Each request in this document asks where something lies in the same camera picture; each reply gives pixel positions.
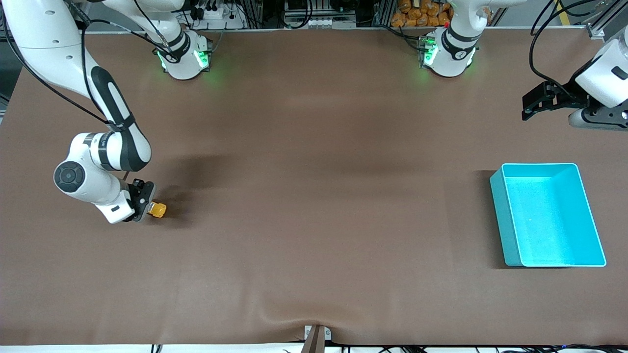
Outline large table cover mat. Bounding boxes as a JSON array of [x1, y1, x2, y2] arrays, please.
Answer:
[[0, 27, 628, 347]]

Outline white power strip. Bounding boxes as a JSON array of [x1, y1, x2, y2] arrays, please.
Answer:
[[189, 0, 246, 30]]

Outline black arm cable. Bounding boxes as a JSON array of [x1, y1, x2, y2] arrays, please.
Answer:
[[2, 10, 172, 124], [528, 0, 597, 99]]

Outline pile of orange objects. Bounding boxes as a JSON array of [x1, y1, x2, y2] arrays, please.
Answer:
[[391, 0, 454, 28]]

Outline aluminium frame profile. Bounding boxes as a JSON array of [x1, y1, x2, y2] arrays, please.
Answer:
[[586, 0, 628, 41]]

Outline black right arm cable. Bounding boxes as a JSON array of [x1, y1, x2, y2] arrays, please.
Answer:
[[2, 10, 172, 124]]

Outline teal plastic bin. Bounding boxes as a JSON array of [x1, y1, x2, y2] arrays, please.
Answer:
[[490, 163, 607, 268]]

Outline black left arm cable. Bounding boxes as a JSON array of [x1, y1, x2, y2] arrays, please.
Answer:
[[528, 0, 597, 99]]

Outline metal table edge bracket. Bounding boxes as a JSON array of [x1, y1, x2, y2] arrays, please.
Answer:
[[300, 325, 332, 353]]

